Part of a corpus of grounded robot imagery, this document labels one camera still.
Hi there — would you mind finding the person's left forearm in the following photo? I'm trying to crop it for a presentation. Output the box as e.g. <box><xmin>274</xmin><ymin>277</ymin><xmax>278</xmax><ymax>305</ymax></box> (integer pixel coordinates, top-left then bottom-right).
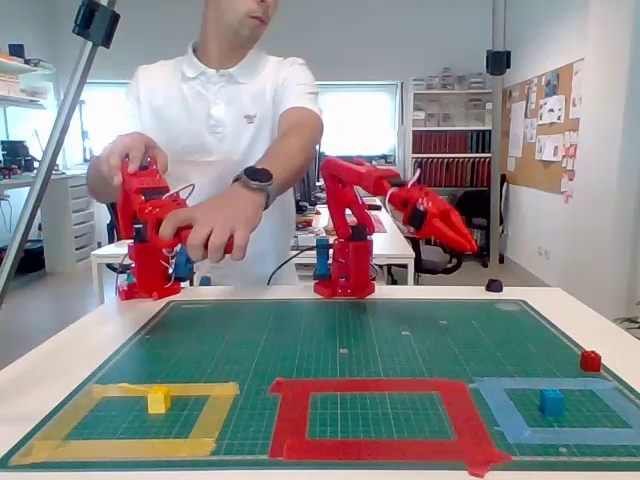
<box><xmin>252</xmin><ymin>102</ymin><xmax>325</xmax><ymax>201</ymax></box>

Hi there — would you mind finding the person's right forearm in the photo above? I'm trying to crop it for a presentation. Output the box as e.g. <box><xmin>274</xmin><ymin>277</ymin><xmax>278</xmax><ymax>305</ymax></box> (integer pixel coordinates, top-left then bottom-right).
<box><xmin>85</xmin><ymin>147</ymin><xmax>126</xmax><ymax>205</ymax></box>

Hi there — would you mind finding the blue tape square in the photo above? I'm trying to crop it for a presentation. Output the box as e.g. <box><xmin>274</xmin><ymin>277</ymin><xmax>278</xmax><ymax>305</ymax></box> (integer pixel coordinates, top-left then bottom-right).
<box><xmin>469</xmin><ymin>376</ymin><xmax>640</xmax><ymax>446</ymax></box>

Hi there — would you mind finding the blue toy brick cube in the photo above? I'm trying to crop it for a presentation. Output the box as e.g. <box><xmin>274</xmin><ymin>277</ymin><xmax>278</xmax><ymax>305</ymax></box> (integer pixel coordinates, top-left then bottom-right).
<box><xmin>539</xmin><ymin>387</ymin><xmax>566</xmax><ymax>417</ymax></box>

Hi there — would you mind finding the red tape square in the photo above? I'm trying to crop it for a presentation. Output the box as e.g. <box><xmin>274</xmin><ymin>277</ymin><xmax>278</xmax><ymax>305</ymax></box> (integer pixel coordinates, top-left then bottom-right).
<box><xmin>268</xmin><ymin>377</ymin><xmax>513</xmax><ymax>479</ymax></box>

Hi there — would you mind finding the yellow toy brick cube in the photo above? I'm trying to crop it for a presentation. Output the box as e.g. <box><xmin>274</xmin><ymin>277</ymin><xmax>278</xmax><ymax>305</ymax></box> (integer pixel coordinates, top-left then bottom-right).
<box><xmin>147</xmin><ymin>385</ymin><xmax>173</xmax><ymax>415</ymax></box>

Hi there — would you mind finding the yellow tape square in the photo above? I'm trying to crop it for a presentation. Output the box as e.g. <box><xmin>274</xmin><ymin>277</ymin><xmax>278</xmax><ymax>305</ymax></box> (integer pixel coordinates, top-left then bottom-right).
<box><xmin>8</xmin><ymin>381</ymin><xmax>240</xmax><ymax>466</ymax></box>

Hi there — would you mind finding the person's left hand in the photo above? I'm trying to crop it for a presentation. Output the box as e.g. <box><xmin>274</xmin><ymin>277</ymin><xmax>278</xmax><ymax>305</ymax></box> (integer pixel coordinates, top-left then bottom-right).
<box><xmin>158</xmin><ymin>184</ymin><xmax>264</xmax><ymax>265</ymax></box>

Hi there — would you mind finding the person's right hand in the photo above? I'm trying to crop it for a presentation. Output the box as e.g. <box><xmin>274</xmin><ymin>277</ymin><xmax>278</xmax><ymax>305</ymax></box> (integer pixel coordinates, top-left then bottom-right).
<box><xmin>106</xmin><ymin>131</ymin><xmax>170</xmax><ymax>184</ymax></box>

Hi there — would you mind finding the black office chair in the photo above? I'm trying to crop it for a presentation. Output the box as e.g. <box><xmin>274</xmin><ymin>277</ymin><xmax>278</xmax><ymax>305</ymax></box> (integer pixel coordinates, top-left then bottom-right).
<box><xmin>103</xmin><ymin>199</ymin><xmax>124</xmax><ymax>244</ymax></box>
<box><xmin>414</xmin><ymin>187</ymin><xmax>494</xmax><ymax>276</ymax></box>

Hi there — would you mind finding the cork pin board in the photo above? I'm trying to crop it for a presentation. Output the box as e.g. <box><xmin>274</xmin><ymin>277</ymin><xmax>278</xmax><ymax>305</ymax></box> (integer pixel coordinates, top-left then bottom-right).
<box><xmin>501</xmin><ymin>57</ymin><xmax>586</xmax><ymax>201</ymax></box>

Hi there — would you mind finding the vertical metal pole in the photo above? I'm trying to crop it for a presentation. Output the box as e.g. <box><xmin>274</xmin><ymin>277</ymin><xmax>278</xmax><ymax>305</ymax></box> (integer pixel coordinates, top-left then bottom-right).
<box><xmin>490</xmin><ymin>0</ymin><xmax>506</xmax><ymax>266</ymax></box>

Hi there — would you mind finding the blue table clamp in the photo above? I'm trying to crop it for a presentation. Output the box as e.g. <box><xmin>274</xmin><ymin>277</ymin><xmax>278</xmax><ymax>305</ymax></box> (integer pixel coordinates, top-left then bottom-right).
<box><xmin>172</xmin><ymin>247</ymin><xmax>196</xmax><ymax>286</ymax></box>
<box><xmin>313</xmin><ymin>236</ymin><xmax>332</xmax><ymax>281</ymax></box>

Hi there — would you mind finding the bright wide window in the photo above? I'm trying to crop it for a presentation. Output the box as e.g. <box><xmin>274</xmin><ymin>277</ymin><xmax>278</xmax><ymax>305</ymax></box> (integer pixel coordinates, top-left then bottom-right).
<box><xmin>59</xmin><ymin>79</ymin><xmax>402</xmax><ymax>166</ymax></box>

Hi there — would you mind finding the white bookshelf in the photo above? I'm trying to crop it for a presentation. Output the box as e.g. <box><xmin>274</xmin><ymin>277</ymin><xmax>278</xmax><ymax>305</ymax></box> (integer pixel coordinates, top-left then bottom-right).
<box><xmin>405</xmin><ymin>75</ymin><xmax>496</xmax><ymax>221</ymax></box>

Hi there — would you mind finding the green cutting mat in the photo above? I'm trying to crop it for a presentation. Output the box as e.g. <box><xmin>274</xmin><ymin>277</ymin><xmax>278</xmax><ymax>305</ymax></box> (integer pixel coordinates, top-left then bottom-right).
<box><xmin>0</xmin><ymin>298</ymin><xmax>640</xmax><ymax>474</ymax></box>

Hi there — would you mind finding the black pole clamp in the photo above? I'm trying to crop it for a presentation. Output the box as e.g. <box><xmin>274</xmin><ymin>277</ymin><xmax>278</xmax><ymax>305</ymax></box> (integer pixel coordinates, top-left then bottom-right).
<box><xmin>485</xmin><ymin>48</ymin><xmax>513</xmax><ymax>77</ymax></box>
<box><xmin>72</xmin><ymin>0</ymin><xmax>122</xmax><ymax>50</ymax></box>

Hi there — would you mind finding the grey wrist watch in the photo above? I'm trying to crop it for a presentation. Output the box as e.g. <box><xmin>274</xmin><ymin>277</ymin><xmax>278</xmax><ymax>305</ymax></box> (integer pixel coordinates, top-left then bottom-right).
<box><xmin>231</xmin><ymin>165</ymin><xmax>277</xmax><ymax>211</ymax></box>

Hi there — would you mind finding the person in white polo shirt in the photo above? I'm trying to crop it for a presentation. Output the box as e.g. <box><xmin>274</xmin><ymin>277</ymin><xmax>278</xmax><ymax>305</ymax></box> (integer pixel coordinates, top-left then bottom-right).
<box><xmin>124</xmin><ymin>0</ymin><xmax>324</xmax><ymax>287</ymax></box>

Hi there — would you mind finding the white desk with drawers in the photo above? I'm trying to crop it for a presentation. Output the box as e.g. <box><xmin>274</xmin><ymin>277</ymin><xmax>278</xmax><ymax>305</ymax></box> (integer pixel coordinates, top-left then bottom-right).
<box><xmin>0</xmin><ymin>169</ymin><xmax>99</xmax><ymax>275</ymax></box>

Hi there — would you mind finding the slanted metal pole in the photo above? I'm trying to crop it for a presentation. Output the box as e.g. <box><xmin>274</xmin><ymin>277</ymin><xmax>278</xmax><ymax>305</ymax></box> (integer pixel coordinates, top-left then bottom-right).
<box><xmin>0</xmin><ymin>0</ymin><xmax>119</xmax><ymax>307</ymax></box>

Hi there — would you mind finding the black device on desk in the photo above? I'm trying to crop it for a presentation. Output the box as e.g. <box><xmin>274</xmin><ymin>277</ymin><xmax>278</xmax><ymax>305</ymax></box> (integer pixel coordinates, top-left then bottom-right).
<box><xmin>0</xmin><ymin>139</ymin><xmax>41</xmax><ymax>179</ymax></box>

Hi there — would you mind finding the white servo cable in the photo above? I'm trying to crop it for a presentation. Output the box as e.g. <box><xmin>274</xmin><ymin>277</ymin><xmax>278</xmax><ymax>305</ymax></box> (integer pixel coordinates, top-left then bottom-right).
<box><xmin>383</xmin><ymin>168</ymin><xmax>422</xmax><ymax>214</ymax></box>

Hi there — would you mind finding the black cable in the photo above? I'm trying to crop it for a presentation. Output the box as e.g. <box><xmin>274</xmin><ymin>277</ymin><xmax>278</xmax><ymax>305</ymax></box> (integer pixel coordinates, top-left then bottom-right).
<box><xmin>267</xmin><ymin>247</ymin><xmax>317</xmax><ymax>286</ymax></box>

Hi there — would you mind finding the white wall shelf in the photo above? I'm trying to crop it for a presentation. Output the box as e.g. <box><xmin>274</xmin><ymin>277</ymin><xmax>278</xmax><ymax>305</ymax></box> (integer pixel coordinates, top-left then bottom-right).
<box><xmin>0</xmin><ymin>49</ymin><xmax>56</xmax><ymax>111</ymax></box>

